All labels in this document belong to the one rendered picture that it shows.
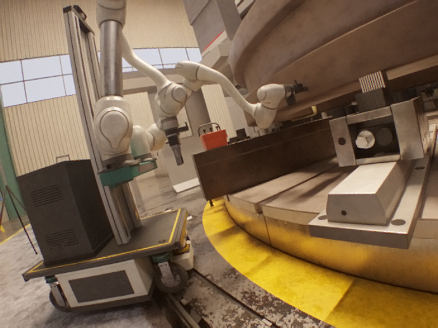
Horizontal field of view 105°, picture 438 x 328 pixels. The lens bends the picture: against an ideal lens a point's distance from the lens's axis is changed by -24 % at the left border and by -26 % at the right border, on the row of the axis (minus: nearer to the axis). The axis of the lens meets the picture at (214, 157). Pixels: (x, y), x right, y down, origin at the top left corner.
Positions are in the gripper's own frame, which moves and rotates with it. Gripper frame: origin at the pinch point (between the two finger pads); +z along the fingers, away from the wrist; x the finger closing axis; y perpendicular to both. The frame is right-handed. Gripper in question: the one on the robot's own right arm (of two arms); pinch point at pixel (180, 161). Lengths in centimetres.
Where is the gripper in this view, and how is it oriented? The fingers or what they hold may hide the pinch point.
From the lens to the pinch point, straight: 116.3
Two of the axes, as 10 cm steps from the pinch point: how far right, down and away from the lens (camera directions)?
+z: 2.7, 9.6, 0.4
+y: -9.6, 2.7, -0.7
